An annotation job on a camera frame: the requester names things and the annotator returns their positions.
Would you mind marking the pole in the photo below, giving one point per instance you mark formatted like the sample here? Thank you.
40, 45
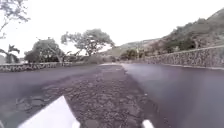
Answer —
137, 53

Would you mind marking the large spreading tree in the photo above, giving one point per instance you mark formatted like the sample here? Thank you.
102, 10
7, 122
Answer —
90, 38

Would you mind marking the dark round tree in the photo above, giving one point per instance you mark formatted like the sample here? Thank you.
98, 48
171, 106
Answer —
45, 50

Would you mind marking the robot's own part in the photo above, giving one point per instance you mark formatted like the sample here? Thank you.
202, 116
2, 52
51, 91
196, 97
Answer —
147, 124

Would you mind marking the grey cracked asphalt road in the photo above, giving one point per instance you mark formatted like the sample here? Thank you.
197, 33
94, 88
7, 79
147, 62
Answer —
180, 96

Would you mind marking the pale kerb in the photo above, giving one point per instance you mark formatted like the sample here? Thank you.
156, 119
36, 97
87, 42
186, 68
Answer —
200, 67

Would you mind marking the wooded hillside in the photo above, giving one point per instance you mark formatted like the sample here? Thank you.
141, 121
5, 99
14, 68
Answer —
200, 33

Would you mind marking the palm tree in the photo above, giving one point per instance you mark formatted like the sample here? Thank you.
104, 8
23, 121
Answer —
10, 55

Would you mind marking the thin sparse tree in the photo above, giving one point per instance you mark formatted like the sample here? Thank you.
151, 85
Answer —
13, 10

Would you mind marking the low stone wall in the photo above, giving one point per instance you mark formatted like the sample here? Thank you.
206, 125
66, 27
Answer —
30, 66

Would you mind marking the tall stone wall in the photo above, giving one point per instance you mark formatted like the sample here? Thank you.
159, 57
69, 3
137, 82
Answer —
200, 57

